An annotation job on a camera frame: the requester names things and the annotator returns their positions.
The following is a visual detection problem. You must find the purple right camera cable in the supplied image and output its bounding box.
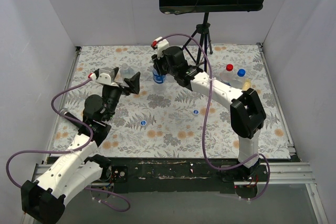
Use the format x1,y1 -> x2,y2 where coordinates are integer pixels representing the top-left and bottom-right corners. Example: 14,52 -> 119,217
164,33 -> 270,201

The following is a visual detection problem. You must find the blue label water bottle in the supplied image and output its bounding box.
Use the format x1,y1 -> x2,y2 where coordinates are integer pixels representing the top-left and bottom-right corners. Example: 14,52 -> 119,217
152,68 -> 166,93

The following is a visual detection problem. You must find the white blue label bottle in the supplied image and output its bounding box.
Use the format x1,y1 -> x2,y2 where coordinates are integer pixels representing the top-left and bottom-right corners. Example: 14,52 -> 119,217
120,63 -> 135,78

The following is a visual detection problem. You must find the red bottle cap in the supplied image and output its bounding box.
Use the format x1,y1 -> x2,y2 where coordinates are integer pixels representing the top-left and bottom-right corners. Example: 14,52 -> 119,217
226,64 -> 233,71

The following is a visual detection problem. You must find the cream toy microphone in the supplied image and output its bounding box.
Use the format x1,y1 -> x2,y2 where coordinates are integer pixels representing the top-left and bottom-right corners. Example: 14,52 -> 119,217
242,79 -> 251,91

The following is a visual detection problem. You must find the Pepsi label clear bottle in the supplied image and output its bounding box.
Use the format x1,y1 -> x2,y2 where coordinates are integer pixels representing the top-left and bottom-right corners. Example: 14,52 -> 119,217
229,72 -> 245,89

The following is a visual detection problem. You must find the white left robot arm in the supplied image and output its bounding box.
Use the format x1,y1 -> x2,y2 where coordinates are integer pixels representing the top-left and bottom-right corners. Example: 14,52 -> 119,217
20,68 -> 141,223

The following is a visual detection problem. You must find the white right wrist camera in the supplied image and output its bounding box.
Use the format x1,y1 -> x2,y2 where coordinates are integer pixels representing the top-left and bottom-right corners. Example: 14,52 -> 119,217
151,37 -> 170,59

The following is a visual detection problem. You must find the floral tablecloth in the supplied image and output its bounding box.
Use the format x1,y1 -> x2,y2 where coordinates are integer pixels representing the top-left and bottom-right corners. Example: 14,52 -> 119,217
64,45 -> 290,159

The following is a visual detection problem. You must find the plain blue bottle cap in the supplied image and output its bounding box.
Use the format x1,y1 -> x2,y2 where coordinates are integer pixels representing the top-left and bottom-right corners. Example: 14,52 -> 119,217
237,69 -> 246,77

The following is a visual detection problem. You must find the red label clear bottle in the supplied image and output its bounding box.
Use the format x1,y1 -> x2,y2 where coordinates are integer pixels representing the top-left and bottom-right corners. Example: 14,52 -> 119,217
220,67 -> 234,85

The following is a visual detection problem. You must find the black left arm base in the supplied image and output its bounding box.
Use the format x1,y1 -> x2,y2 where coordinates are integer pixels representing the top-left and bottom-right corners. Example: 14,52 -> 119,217
107,166 -> 128,184

